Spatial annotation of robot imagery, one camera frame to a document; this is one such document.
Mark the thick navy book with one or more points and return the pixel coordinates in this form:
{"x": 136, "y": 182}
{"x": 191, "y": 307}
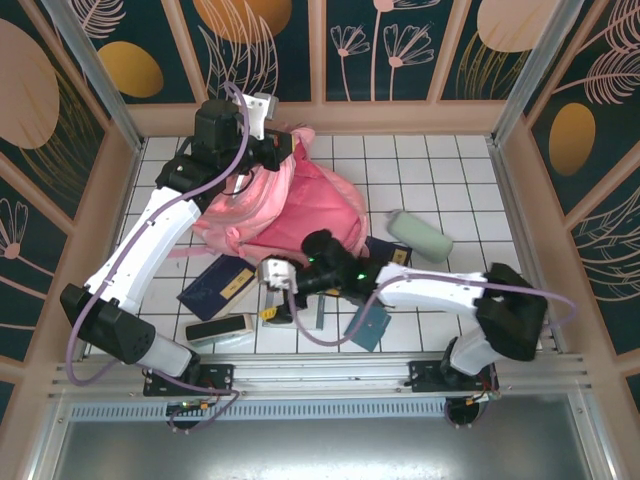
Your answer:
{"x": 215, "y": 290}

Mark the aluminium rail frame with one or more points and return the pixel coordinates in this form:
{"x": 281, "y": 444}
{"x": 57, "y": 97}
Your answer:
{"x": 320, "y": 362}

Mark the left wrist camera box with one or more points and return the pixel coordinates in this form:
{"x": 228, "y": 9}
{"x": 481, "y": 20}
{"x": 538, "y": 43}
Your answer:
{"x": 260, "y": 112}

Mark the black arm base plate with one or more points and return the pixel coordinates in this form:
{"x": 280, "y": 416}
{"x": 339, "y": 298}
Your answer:
{"x": 215, "y": 377}
{"x": 425, "y": 377}

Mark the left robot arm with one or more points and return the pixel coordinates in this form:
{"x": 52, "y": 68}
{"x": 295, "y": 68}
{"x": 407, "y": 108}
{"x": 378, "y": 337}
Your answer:
{"x": 145, "y": 245}

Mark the thin navy book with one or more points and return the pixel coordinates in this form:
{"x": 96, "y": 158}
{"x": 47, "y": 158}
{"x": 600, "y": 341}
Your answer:
{"x": 392, "y": 252}

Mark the black and cream case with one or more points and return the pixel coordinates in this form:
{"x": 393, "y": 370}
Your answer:
{"x": 217, "y": 329}

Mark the pink backpack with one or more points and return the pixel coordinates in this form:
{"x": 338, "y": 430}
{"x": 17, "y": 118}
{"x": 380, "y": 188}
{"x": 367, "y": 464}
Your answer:
{"x": 310, "y": 200}

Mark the green pencil case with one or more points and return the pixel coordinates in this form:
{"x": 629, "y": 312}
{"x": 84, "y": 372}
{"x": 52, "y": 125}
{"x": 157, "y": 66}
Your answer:
{"x": 420, "y": 235}

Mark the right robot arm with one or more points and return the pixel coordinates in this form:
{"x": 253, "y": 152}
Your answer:
{"x": 430, "y": 290}

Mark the small teal notebook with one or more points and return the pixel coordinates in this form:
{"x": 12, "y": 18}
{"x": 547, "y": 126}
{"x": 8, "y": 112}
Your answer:
{"x": 370, "y": 327}

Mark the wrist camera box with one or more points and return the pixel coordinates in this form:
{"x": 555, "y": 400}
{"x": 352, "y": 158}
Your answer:
{"x": 260, "y": 112}
{"x": 276, "y": 274}

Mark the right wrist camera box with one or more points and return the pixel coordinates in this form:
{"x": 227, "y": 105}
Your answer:
{"x": 276, "y": 274}

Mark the small circuit board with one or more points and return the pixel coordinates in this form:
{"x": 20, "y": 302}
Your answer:
{"x": 482, "y": 398}
{"x": 187, "y": 406}

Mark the aluminium corner post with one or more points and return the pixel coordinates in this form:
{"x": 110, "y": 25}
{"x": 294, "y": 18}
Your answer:
{"x": 534, "y": 75}
{"x": 97, "y": 75}

